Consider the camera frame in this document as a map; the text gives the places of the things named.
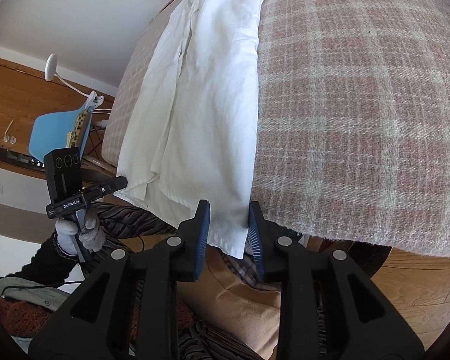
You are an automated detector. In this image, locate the light blue chair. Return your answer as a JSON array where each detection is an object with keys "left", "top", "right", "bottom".
[{"left": 28, "top": 108, "right": 117, "bottom": 175}]

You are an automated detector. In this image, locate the white long-sleeved shirt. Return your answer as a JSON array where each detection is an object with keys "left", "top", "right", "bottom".
[{"left": 113, "top": 0, "right": 271, "bottom": 260}]

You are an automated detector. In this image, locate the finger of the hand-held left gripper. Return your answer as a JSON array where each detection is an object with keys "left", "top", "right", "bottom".
[{"left": 82, "top": 175, "right": 128, "bottom": 199}]

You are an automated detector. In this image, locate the pink plaid blanket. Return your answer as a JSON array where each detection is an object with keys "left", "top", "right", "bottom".
[{"left": 101, "top": 0, "right": 450, "bottom": 259}]

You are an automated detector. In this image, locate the leopard print cloth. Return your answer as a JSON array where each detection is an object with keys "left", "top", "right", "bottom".
[{"left": 65, "top": 109, "right": 91, "bottom": 147}]

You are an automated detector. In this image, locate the white gooseneck lamp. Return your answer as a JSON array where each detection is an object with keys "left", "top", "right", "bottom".
[{"left": 45, "top": 54, "right": 106, "bottom": 108}]

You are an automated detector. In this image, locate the dark striped cloth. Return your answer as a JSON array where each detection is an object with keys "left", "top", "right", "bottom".
[{"left": 95, "top": 202, "right": 182, "bottom": 242}]

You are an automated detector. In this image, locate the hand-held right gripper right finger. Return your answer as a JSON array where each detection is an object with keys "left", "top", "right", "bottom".
[{"left": 247, "top": 202, "right": 424, "bottom": 360}]

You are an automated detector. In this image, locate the rust knit cloth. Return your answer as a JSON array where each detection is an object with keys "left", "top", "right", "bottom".
[{"left": 0, "top": 294, "right": 62, "bottom": 346}]

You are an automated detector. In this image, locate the person's left forearm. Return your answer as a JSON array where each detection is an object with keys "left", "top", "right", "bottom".
[{"left": 18, "top": 230, "right": 84, "bottom": 286}]

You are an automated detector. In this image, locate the grey green cloth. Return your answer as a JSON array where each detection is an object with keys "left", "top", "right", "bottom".
[{"left": 0, "top": 277, "right": 70, "bottom": 310}]

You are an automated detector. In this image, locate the small white plug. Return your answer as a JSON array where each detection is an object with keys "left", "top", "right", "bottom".
[{"left": 4, "top": 120, "right": 19, "bottom": 144}]

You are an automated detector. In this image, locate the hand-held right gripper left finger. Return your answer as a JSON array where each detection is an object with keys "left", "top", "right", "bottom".
[{"left": 28, "top": 199, "right": 212, "bottom": 360}]

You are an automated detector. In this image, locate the person's left hand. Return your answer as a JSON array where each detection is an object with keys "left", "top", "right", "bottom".
[{"left": 55, "top": 207, "right": 106, "bottom": 256}]

